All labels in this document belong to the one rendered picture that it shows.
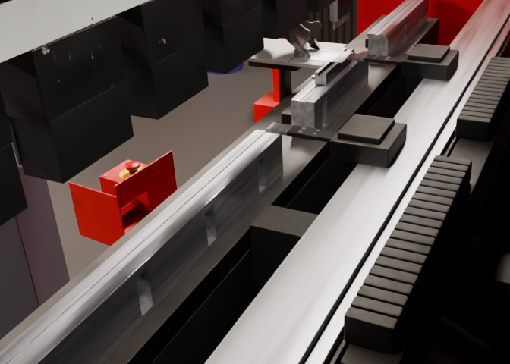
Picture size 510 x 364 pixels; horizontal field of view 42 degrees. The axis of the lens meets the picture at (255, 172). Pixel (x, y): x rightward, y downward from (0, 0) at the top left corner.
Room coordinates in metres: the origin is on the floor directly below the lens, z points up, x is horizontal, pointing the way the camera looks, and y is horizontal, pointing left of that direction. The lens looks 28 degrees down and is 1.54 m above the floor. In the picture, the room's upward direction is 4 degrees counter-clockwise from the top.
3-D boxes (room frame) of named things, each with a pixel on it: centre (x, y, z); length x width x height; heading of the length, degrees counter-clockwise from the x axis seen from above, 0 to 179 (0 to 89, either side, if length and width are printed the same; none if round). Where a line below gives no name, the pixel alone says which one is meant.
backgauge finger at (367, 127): (1.15, -0.15, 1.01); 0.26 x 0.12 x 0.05; 61
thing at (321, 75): (1.60, -0.22, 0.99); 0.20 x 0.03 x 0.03; 151
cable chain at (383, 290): (0.77, -0.22, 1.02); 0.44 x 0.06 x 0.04; 151
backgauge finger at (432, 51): (1.56, -0.37, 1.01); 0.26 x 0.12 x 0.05; 61
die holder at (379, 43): (2.12, -0.50, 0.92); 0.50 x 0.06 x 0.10; 151
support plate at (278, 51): (1.71, -0.11, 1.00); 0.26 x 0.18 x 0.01; 61
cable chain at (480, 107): (1.26, -0.49, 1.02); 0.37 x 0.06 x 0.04; 151
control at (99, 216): (1.43, 0.32, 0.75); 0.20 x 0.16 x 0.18; 145
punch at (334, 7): (1.64, -0.24, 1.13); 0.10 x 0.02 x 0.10; 151
